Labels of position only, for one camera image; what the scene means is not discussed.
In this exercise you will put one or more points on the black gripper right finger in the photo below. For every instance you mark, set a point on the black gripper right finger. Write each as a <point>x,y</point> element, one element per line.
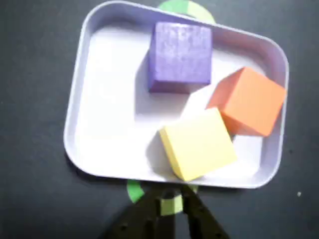
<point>202,224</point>

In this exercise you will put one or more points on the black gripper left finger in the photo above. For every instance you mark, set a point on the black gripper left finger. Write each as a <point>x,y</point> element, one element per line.
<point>139,224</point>

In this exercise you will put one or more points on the yellow cube block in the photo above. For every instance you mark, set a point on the yellow cube block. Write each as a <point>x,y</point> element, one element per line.
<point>199,144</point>

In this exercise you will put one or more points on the orange cube block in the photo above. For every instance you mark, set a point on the orange cube block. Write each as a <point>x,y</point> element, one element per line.
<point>249,102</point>

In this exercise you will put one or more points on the purple cube block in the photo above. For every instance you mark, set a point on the purple cube block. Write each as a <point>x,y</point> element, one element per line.
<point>179,54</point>

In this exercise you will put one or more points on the lavender plastic tray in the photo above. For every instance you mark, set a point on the lavender plastic tray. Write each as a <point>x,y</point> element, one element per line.
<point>107,112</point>

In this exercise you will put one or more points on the dark mat with WOWROBO print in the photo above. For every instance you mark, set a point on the dark mat with WOWROBO print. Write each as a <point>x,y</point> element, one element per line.
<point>37,74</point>

